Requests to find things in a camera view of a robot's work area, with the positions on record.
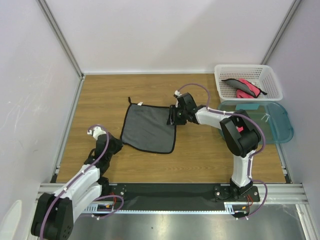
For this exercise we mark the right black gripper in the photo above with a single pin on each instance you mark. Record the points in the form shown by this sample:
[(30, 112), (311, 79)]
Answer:
[(172, 115)]

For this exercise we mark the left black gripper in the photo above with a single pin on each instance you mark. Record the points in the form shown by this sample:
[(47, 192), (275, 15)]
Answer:
[(118, 145)]

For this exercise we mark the yellow and black towel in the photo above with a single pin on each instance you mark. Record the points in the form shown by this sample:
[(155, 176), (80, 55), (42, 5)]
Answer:
[(145, 128)]

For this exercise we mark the pink and black towel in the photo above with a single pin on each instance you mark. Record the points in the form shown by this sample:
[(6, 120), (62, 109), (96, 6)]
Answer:
[(240, 129)]

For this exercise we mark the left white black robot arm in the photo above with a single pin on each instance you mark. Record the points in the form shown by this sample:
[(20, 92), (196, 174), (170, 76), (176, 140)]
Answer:
[(57, 212)]

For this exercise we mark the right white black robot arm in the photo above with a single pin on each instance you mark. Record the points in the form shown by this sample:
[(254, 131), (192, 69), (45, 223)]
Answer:
[(240, 134)]

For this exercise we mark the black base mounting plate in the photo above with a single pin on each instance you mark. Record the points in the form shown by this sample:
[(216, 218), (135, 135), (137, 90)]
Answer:
[(180, 197)]

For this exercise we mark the white perforated plastic basket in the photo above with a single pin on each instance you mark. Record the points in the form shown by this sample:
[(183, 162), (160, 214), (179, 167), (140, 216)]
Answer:
[(262, 76)]

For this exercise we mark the teal transparent plastic tray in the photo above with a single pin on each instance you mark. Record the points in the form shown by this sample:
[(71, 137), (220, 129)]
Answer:
[(271, 117)]

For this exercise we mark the white object at left edge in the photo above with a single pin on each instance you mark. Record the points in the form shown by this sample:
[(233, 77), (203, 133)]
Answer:
[(10, 222)]

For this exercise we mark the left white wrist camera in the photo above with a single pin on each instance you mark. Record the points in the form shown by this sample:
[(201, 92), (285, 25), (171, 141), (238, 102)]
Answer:
[(96, 131)]

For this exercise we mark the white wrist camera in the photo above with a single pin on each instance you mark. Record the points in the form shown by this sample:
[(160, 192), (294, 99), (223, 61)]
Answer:
[(96, 131), (177, 94)]

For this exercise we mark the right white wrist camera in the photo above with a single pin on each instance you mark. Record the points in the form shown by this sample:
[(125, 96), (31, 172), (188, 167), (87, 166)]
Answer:
[(177, 94)]

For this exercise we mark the left grey cable duct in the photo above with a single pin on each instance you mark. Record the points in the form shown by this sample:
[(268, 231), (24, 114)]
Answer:
[(99, 208)]

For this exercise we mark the grey cable duct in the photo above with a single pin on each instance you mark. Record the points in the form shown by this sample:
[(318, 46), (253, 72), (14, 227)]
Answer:
[(237, 207), (99, 208)]

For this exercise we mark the right grey cable duct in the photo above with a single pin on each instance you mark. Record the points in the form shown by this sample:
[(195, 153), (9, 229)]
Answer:
[(237, 207)]

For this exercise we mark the aluminium frame rail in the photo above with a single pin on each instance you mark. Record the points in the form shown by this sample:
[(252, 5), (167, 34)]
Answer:
[(277, 193)]

